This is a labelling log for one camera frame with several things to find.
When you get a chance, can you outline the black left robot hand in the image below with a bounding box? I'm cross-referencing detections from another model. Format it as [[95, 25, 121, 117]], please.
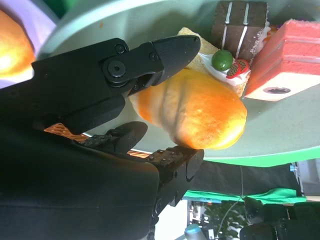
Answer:
[[239, 196, 320, 240]]

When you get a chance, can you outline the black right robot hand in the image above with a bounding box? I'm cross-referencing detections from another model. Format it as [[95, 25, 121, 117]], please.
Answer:
[[0, 35, 205, 240]]

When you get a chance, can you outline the grey green bowl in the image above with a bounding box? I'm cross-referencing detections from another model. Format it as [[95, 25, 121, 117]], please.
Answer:
[[37, 0, 320, 166]]

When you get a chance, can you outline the orange striped bread bun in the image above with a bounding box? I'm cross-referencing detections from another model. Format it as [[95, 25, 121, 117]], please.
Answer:
[[128, 68, 248, 151], [0, 9, 36, 78]]

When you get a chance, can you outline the pink cake block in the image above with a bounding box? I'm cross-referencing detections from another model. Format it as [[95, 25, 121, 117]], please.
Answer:
[[243, 19, 320, 102]]

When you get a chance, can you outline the pink yellow layered cake slice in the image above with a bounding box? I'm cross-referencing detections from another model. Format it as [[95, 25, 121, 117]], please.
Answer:
[[177, 26, 252, 98]]

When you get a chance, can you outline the brown chocolate cake slice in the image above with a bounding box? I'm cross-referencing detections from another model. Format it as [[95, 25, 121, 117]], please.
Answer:
[[211, 1, 270, 61]]

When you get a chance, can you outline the orange wicker basket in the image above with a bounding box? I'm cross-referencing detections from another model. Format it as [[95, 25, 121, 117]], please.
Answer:
[[43, 122, 148, 160]]

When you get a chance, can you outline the pale lavender plate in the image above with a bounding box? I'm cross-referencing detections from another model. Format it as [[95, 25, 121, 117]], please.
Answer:
[[0, 0, 60, 90]]

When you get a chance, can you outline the green cloth with cartoon print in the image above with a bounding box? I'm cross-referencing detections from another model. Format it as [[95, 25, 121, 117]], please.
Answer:
[[183, 187, 307, 205]]

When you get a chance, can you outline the green leafy plant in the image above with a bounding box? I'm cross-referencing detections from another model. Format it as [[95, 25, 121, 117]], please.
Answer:
[[203, 202, 248, 240]]

